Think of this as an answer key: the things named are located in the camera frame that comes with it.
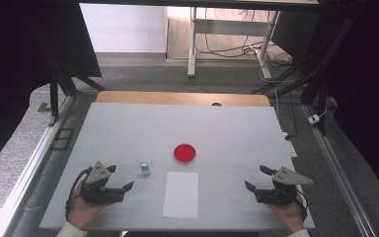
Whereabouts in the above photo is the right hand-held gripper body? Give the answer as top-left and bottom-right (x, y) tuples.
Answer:
(255, 166), (314, 205)

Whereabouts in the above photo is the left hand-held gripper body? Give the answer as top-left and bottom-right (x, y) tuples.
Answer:
(80, 161), (126, 203)

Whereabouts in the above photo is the blue and white stamp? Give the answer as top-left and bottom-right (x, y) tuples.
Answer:
(140, 161), (152, 177)

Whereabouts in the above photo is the white paper sheet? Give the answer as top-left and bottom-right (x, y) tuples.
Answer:
(162, 171), (199, 219)

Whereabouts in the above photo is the round red ink pad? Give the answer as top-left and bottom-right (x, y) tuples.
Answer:
(173, 143), (197, 166)

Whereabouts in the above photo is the person's right hand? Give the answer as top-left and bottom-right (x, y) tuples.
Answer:
(265, 192), (308, 234)

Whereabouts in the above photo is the person's left hand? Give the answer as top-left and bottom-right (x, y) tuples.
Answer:
(66, 179), (114, 230)

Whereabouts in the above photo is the wooden table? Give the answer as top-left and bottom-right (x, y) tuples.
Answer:
(95, 90), (271, 108)

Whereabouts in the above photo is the black curtain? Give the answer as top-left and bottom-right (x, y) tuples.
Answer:
(309, 0), (379, 206)
(0, 0), (104, 179)

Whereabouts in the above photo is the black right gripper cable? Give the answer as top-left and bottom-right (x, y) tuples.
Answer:
(294, 185), (309, 222)

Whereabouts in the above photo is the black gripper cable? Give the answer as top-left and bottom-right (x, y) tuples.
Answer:
(64, 166), (94, 221)
(294, 185), (309, 222)

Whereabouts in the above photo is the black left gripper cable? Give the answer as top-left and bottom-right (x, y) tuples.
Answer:
(64, 166), (94, 221)

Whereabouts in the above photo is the aluminium rail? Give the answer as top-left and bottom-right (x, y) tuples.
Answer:
(0, 94), (77, 237)
(301, 104), (379, 237)

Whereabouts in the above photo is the white metal desk frame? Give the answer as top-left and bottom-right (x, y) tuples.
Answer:
(187, 6), (281, 81)

